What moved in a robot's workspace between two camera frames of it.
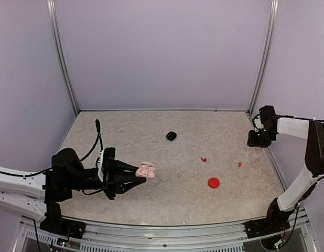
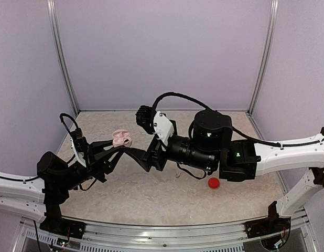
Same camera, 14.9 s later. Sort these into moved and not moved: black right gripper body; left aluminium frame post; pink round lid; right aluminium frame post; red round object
Moved: pink round lid; black right gripper body
Not moved: red round object; left aluminium frame post; right aluminium frame post
